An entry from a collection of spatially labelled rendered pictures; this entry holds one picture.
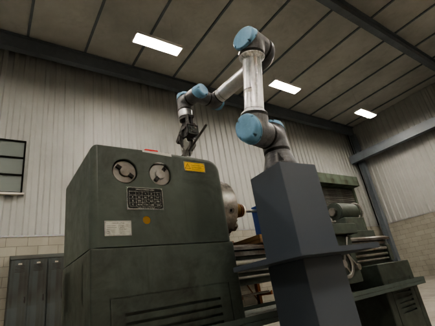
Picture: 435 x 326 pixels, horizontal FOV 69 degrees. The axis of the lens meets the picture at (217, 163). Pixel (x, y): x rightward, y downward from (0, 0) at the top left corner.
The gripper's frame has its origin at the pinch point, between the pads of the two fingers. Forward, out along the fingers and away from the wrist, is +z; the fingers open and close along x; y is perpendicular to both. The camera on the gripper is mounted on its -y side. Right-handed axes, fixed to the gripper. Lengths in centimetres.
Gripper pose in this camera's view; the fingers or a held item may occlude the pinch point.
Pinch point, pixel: (188, 154)
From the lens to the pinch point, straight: 162.6
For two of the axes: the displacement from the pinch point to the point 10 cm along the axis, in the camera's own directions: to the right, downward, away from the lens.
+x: 8.2, 1.0, 5.6
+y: 5.5, -4.0, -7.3
